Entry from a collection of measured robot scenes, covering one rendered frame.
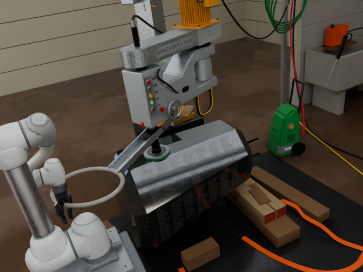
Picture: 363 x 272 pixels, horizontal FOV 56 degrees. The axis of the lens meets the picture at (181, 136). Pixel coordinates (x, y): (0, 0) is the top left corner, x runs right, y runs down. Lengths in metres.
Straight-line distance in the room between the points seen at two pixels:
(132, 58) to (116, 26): 6.38
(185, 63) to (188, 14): 0.38
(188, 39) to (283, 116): 1.78
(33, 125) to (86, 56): 7.13
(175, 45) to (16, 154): 1.43
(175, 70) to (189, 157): 0.70
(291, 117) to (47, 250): 3.00
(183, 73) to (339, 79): 2.77
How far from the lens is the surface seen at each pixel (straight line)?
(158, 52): 2.43
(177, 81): 2.62
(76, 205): 2.20
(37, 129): 1.56
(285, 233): 3.04
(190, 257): 2.86
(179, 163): 2.71
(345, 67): 4.99
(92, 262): 1.92
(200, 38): 2.74
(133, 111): 2.56
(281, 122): 4.03
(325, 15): 5.46
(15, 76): 8.57
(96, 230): 1.81
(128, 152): 2.60
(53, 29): 8.45
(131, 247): 2.08
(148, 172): 2.63
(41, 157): 1.85
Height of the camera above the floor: 2.23
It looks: 27 degrees down
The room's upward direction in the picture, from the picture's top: 8 degrees counter-clockwise
